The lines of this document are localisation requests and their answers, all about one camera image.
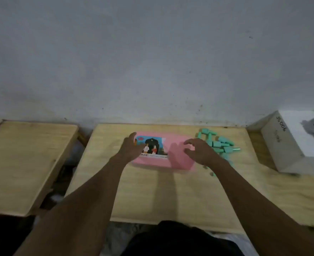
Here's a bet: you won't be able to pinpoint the person's left hand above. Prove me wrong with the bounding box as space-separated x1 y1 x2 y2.
111 132 147 167

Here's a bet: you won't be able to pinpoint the person's right hand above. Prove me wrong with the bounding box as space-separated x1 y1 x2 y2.
183 138 226 170

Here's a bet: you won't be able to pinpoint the group of teal bottles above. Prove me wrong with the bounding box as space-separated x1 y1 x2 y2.
196 128 242 177

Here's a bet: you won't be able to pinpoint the pink lid with picture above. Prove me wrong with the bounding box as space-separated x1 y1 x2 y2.
131 131 197 171

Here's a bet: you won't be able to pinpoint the person's left forearm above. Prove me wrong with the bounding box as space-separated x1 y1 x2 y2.
13 156 132 256

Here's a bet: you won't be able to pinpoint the person's right forearm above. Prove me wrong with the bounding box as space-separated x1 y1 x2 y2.
211 156 314 256

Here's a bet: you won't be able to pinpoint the white cardboard box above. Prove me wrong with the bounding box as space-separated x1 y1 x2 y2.
246 110 314 176

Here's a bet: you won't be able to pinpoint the person's black shorts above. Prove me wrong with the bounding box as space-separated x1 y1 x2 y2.
121 220 245 256

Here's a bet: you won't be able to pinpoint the plywood table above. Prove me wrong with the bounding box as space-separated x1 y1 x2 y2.
247 130 314 228

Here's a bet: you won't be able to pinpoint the light wooden table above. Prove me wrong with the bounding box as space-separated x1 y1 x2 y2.
0 119 80 218

